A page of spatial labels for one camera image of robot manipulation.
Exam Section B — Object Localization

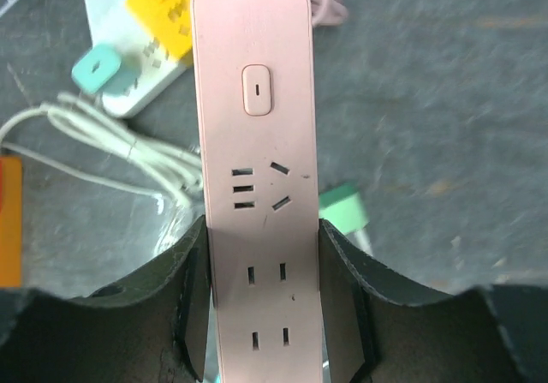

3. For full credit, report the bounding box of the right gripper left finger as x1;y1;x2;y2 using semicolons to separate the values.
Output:
1;218;211;382

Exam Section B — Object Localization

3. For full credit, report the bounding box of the teal plug adapter front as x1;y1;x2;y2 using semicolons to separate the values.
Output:
71;44;140;96

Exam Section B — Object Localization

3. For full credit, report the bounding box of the orange power strip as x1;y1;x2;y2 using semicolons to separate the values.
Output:
0;156;22;288

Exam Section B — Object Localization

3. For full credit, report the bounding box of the yellow cube plug adapter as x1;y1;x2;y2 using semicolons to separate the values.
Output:
126;0;193;67

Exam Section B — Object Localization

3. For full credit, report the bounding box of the white coiled power cord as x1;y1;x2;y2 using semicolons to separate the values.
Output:
0;91;205;208

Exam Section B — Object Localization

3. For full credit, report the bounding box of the pink power strip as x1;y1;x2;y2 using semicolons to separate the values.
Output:
191;0;323;382

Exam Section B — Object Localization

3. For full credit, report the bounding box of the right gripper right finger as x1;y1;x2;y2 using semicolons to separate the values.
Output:
319;221;547;382

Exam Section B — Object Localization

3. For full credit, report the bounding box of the green plug adapter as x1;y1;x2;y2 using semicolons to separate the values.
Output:
319;183;373;255

